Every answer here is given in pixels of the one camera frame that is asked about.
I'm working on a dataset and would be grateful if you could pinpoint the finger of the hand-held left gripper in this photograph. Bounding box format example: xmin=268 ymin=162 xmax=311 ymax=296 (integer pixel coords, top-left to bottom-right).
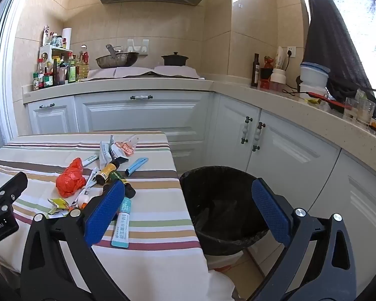
xmin=0 ymin=172 xmax=29 ymax=209

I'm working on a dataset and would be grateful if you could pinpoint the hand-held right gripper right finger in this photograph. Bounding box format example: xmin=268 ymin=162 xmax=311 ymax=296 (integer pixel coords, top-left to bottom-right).
xmin=251 ymin=178 xmax=358 ymax=301

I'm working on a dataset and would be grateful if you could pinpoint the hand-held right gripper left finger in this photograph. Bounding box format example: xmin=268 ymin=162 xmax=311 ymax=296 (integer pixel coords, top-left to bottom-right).
xmin=20 ymin=180 xmax=135 ymax=301

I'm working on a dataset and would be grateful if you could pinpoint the dark bottle green yellow label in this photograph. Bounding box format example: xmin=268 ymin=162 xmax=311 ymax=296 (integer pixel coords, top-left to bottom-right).
xmin=109 ymin=171 xmax=136 ymax=198

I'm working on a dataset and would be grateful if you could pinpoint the trash bin with black liner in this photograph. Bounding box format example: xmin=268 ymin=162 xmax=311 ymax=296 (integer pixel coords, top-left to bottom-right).
xmin=179 ymin=166 xmax=281 ymax=273

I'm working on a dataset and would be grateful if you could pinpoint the white pouch blue print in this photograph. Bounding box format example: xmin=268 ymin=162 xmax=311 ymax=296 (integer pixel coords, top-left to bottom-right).
xmin=100 ymin=135 xmax=126 ymax=167

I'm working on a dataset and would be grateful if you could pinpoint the white tube teal print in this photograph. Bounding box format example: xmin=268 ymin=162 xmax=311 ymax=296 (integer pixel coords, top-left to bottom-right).
xmin=111 ymin=197 xmax=132 ymax=248

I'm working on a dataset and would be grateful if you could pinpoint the striped tablecloth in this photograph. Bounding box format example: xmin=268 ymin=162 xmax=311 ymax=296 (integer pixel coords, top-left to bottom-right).
xmin=0 ymin=131 xmax=235 ymax=301

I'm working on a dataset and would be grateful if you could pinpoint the clear long sachet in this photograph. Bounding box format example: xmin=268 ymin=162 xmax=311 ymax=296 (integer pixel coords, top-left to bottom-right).
xmin=81 ymin=167 xmax=100 ymax=196

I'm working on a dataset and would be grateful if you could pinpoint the orange black tube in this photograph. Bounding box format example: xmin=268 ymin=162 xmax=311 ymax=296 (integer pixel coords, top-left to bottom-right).
xmin=96 ymin=160 xmax=121 ymax=185

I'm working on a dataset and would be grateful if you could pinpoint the gold crumpled wrapper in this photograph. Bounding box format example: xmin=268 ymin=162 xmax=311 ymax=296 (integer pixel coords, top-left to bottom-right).
xmin=48 ymin=198 xmax=70 ymax=215

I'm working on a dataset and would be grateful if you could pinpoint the orange plastic bag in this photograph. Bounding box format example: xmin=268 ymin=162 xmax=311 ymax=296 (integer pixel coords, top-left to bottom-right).
xmin=56 ymin=158 xmax=86 ymax=198

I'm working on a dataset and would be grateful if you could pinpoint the blue packet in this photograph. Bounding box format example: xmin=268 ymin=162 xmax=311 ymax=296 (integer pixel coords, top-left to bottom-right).
xmin=125 ymin=157 xmax=149 ymax=177

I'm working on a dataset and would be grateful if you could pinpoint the clear wrapper orange print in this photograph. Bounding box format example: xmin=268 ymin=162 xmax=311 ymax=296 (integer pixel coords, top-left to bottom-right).
xmin=114 ymin=134 xmax=139 ymax=157

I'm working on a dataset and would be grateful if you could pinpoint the wide white cabinet door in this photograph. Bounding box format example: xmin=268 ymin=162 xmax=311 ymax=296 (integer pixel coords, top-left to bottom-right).
xmin=74 ymin=90 xmax=214 ymax=176

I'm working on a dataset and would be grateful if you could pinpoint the cluster of condiment bottles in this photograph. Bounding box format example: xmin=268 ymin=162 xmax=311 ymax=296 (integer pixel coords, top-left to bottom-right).
xmin=33 ymin=25 xmax=90 ymax=91

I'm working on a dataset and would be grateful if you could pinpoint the white plastic container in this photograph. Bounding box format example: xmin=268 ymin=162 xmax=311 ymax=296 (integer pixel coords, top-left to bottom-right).
xmin=299 ymin=84 xmax=329 ymax=99

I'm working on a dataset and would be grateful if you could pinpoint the clear drinking glass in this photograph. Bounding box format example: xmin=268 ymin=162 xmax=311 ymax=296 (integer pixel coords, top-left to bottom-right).
xmin=357 ymin=99 xmax=376 ymax=124
xmin=343 ymin=97 xmax=361 ymax=121

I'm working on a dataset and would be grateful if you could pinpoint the jar with white lid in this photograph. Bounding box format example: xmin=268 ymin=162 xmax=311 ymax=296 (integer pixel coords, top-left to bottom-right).
xmin=269 ymin=68 xmax=287 ymax=92

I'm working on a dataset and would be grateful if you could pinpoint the white spice rack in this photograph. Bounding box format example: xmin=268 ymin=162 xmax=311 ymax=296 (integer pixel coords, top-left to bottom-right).
xmin=39 ymin=45 xmax=73 ymax=66

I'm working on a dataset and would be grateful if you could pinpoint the dark oil bottle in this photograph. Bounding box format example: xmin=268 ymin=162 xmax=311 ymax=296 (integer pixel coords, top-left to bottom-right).
xmin=251 ymin=53 xmax=260 ymax=88

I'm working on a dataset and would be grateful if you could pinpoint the pale stove cover cloth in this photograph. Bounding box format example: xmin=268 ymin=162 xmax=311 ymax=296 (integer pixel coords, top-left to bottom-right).
xmin=87 ymin=65 xmax=205 ymax=80

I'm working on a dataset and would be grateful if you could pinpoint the white yellow packet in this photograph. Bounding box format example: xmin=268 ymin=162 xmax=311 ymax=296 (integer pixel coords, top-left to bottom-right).
xmin=275 ymin=46 xmax=289 ymax=69

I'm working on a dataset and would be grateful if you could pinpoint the steel wok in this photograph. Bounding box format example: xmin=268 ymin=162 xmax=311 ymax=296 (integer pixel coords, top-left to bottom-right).
xmin=96 ymin=52 xmax=140 ymax=69

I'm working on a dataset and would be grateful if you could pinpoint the paper towel roll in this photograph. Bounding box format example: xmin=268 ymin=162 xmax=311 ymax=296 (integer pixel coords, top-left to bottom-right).
xmin=62 ymin=27 xmax=72 ymax=50

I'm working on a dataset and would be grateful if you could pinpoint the metal spatula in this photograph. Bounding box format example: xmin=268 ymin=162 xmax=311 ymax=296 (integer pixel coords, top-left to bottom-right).
xmin=106 ymin=44 xmax=123 ymax=59

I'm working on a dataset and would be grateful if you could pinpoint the black pot with lid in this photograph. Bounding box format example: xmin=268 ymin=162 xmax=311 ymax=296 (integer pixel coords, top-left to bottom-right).
xmin=161 ymin=52 xmax=189 ymax=67

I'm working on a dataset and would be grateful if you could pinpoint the dark hanging cloth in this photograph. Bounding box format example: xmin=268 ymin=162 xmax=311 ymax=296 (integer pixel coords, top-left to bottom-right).
xmin=302 ymin=0 xmax=376 ymax=110

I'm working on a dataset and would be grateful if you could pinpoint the window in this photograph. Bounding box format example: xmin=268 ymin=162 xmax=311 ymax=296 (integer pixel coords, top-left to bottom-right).
xmin=318 ymin=0 xmax=376 ymax=91

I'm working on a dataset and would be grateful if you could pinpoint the black cable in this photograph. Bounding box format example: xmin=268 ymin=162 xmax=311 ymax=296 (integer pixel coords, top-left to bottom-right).
xmin=281 ymin=52 xmax=309 ymax=98

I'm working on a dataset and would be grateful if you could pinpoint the white door frame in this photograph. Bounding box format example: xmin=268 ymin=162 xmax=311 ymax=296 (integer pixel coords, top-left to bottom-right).
xmin=0 ymin=0 xmax=38 ymax=145

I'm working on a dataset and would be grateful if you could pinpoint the red long handle tool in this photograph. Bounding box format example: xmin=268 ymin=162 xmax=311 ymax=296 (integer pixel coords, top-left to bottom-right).
xmin=307 ymin=92 xmax=353 ymax=110

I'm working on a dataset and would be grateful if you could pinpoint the white wall bracket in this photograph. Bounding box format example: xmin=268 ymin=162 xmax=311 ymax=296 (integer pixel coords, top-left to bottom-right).
xmin=127 ymin=39 xmax=150 ymax=55

